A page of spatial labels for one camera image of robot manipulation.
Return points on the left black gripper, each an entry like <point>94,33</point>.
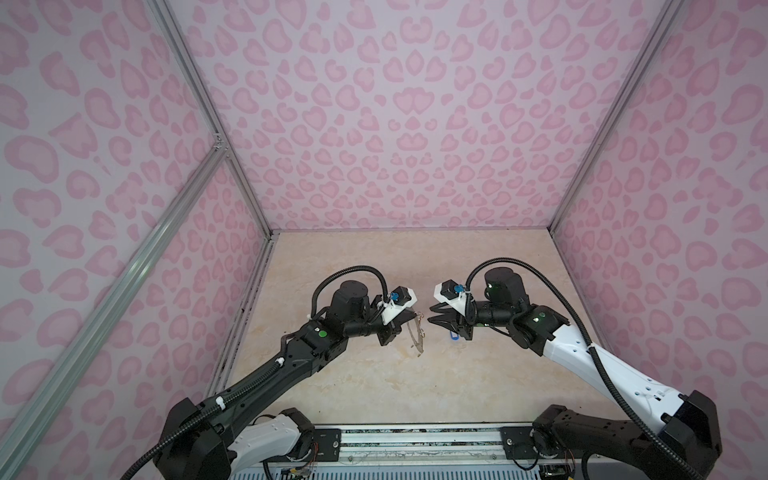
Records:
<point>394,327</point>

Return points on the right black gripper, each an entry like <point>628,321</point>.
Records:
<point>460,327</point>

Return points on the perforated metal ring disc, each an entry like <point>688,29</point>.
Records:
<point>417,333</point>

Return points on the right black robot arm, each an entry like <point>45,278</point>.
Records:
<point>504,306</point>

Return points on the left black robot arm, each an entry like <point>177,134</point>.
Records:
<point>220,436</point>

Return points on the left diagonal aluminium strut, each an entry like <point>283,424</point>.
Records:
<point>39,413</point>

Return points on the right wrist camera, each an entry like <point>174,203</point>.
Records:
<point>451,294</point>

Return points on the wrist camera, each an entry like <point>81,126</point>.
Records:
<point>398,306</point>
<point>451,294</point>

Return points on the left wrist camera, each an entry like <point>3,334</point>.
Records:
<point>398,306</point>

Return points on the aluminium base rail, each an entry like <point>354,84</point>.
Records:
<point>420,447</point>

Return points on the right corner aluminium post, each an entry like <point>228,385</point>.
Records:
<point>663,26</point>

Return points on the corner aluminium post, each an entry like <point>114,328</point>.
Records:
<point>663,26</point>
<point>167,22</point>

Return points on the left corner aluminium post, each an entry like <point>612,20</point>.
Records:
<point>167,22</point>

